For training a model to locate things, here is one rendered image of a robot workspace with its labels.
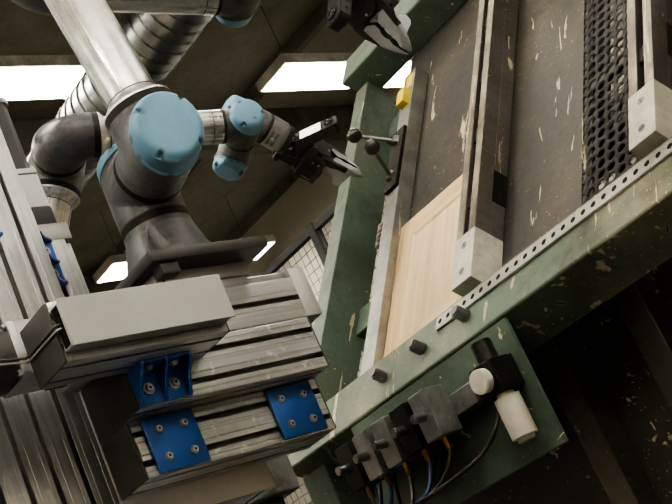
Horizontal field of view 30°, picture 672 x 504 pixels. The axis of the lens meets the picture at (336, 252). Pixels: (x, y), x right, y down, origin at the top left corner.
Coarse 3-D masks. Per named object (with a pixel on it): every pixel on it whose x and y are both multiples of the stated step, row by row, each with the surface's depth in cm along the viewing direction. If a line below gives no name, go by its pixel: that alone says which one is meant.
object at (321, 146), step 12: (288, 144) 288; (312, 144) 291; (324, 144) 295; (276, 156) 292; (288, 156) 292; (300, 156) 292; (312, 156) 291; (300, 168) 292; (312, 168) 292; (312, 180) 294
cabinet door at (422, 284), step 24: (456, 192) 268; (432, 216) 274; (456, 216) 264; (408, 240) 279; (432, 240) 269; (408, 264) 273; (432, 264) 263; (408, 288) 268; (432, 288) 258; (408, 312) 263; (432, 312) 253; (408, 336) 257
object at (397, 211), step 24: (408, 120) 308; (408, 144) 303; (408, 168) 298; (408, 192) 294; (384, 216) 292; (408, 216) 290; (384, 240) 286; (384, 264) 279; (384, 288) 273; (384, 312) 270; (384, 336) 266
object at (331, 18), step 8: (328, 0) 226; (336, 0) 222; (344, 0) 221; (328, 8) 224; (336, 8) 220; (344, 8) 220; (328, 16) 222; (336, 16) 219; (344, 16) 219; (328, 24) 221; (336, 24) 220; (344, 24) 220
